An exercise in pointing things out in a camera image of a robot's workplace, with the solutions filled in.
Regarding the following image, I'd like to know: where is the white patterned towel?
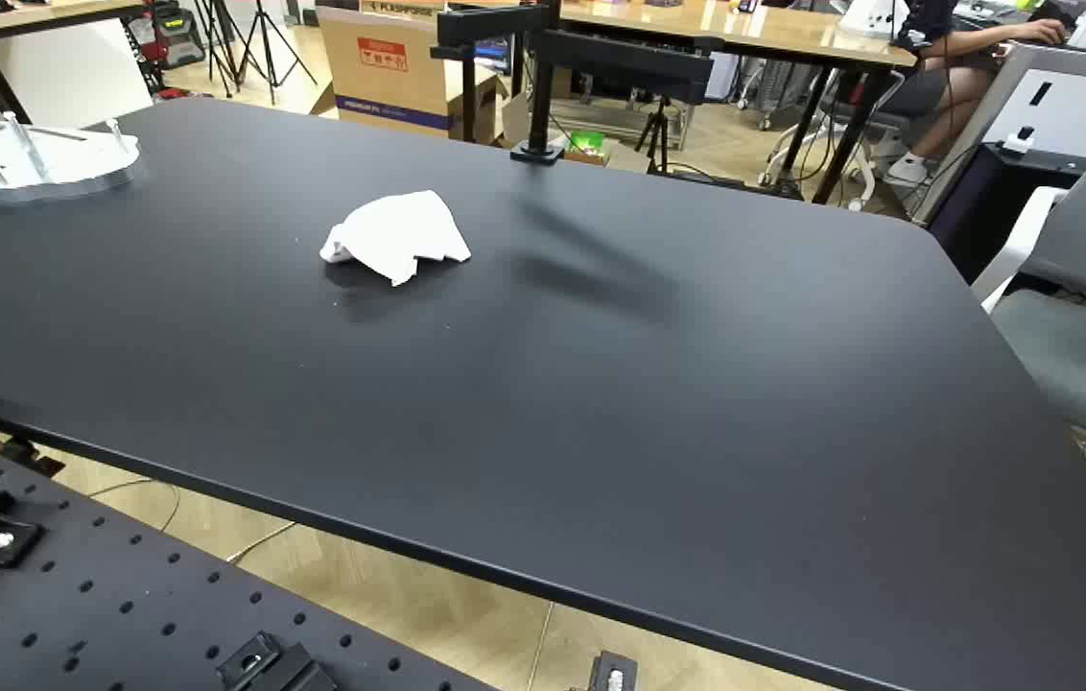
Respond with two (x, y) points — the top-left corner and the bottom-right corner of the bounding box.
(315, 188), (478, 290)

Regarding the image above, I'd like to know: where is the green small item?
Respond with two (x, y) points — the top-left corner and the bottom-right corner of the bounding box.
(565, 126), (618, 166)

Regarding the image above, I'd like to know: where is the small black tripod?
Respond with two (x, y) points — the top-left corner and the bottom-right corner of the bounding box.
(632, 93), (689, 176)

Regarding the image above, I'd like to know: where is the black metal stand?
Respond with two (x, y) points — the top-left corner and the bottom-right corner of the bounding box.
(425, 0), (718, 168)

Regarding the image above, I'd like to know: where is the brown cardboard box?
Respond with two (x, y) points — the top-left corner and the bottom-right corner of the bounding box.
(315, 0), (512, 140)

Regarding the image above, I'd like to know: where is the long wooden table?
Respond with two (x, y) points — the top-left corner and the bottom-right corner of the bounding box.
(449, 0), (927, 208)

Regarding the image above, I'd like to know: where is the tall black tripod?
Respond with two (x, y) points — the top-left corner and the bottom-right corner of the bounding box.
(200, 0), (320, 103)

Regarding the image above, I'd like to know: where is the seated person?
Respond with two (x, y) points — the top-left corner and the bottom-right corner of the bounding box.
(878, 0), (1076, 195)

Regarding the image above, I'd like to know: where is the black perforated board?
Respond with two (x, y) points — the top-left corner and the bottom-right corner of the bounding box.
(0, 435), (497, 691)

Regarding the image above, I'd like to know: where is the grey office chair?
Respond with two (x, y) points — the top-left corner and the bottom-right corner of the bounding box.
(966, 126), (1086, 463)

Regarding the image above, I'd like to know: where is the white flat board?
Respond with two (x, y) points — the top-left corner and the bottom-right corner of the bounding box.
(0, 16), (157, 130)

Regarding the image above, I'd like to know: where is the grey slotted panel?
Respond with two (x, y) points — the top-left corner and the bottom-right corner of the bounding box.
(909, 40), (1086, 230)

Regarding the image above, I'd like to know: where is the small black bracket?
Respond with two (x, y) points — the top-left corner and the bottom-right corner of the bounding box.
(584, 643), (645, 691)

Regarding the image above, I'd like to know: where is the black mounting bracket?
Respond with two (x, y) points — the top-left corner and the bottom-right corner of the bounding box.
(215, 626), (351, 691)

